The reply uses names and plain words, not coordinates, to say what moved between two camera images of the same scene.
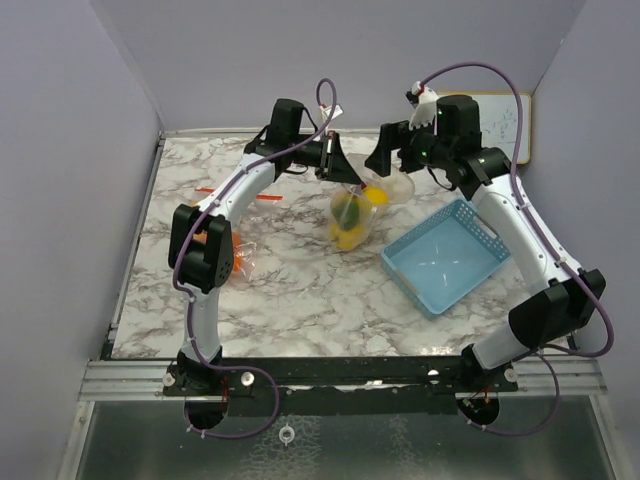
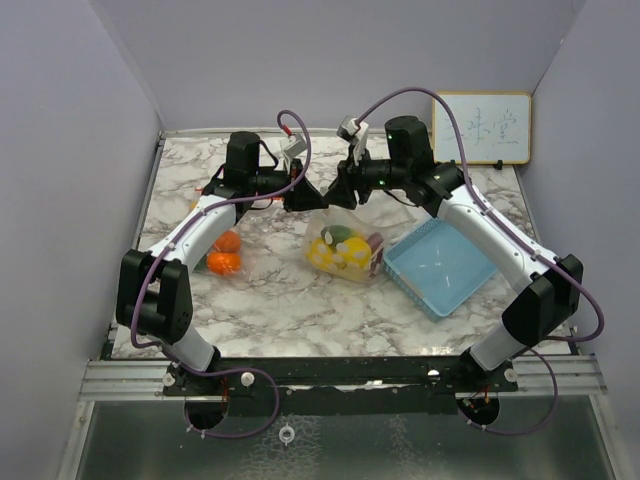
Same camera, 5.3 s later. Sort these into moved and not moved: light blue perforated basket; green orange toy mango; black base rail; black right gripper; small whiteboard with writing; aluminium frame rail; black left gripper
Moved: black left gripper; black right gripper; green orange toy mango
Not moved: aluminium frame rail; light blue perforated basket; small whiteboard with writing; black base rail
